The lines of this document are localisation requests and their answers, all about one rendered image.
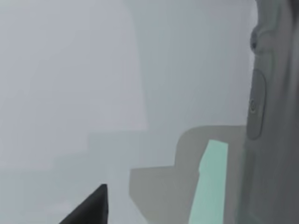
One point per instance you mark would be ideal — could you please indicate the mint green strip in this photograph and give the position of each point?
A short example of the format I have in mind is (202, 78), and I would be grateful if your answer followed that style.
(209, 184)

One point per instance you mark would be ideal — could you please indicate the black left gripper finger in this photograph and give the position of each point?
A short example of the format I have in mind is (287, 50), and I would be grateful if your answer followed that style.
(93, 206)

